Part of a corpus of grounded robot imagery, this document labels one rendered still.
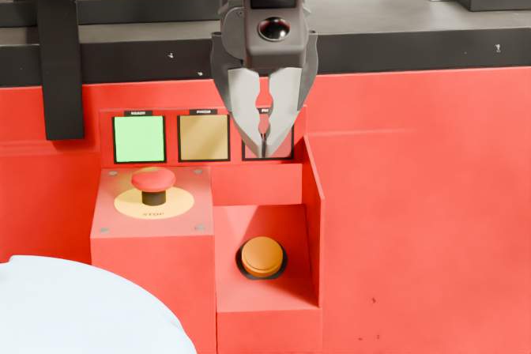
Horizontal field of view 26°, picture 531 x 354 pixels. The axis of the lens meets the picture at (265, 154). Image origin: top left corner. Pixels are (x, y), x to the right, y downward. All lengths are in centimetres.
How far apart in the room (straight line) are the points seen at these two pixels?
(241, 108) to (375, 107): 31
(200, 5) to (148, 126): 21
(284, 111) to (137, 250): 17
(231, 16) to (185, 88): 29
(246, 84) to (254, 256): 18
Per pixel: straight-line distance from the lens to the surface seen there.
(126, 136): 111
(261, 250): 107
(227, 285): 106
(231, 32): 95
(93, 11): 127
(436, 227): 134
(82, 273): 44
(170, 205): 104
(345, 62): 124
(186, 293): 101
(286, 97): 98
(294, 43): 87
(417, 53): 126
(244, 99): 98
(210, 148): 111
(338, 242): 132
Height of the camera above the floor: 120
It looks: 21 degrees down
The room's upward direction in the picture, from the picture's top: straight up
